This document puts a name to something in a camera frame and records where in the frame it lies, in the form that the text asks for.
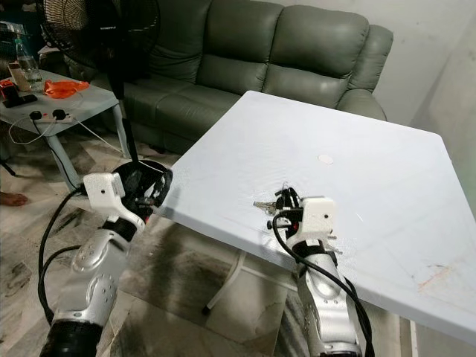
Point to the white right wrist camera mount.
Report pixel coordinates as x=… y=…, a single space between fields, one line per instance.
x=316 y=219

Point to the black phone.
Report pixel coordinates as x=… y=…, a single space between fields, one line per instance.
x=21 y=100

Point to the bunch of metal keys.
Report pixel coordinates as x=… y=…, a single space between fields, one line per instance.
x=265 y=206

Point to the grey side table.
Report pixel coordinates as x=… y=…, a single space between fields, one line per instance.
x=93 y=106

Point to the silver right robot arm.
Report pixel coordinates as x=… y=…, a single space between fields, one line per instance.
x=331 y=305

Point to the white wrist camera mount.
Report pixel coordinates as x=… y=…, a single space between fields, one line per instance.
x=316 y=219
x=100 y=192

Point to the round white table plug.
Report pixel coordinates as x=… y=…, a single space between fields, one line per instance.
x=325 y=158

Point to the black pedestal fan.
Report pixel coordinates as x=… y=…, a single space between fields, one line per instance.
x=119 y=89

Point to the person's bare foot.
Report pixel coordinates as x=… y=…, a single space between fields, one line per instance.
x=15 y=199

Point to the white power strip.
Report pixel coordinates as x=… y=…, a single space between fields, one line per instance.
x=50 y=117

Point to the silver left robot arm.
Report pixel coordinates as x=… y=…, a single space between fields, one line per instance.
x=89 y=275

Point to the white folding table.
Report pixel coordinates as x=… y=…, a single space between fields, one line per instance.
x=357 y=141

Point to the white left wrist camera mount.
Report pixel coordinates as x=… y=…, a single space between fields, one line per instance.
x=100 y=192

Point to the orange crumpled bag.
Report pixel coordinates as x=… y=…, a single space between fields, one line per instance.
x=65 y=88

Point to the grey-green leather sofa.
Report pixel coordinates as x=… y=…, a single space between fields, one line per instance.
x=238 y=52

